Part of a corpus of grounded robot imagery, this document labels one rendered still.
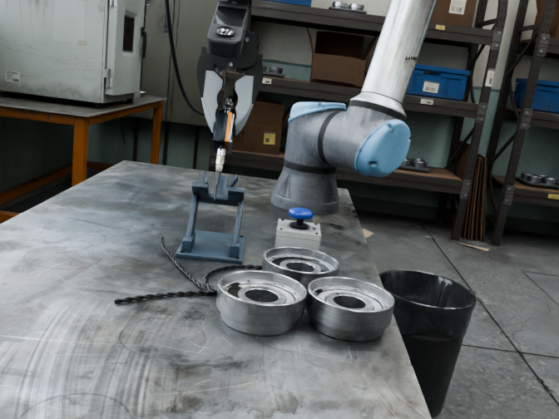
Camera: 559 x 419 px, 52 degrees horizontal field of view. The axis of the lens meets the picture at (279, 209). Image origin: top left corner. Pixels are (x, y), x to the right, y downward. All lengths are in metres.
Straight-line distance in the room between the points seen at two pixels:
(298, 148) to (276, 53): 3.52
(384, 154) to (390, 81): 0.14
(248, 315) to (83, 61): 2.38
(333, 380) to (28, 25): 2.63
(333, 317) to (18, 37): 2.57
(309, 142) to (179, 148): 3.69
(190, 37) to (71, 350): 4.01
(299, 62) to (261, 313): 4.12
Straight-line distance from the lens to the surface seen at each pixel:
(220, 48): 0.78
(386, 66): 1.14
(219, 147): 0.84
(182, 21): 4.54
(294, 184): 1.20
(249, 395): 0.55
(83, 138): 2.70
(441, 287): 2.16
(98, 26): 2.90
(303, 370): 0.60
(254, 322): 0.64
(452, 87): 4.32
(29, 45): 3.02
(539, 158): 5.10
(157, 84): 4.57
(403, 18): 1.17
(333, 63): 4.15
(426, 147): 4.82
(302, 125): 1.19
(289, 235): 0.90
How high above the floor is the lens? 1.09
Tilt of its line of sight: 14 degrees down
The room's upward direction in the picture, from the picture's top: 7 degrees clockwise
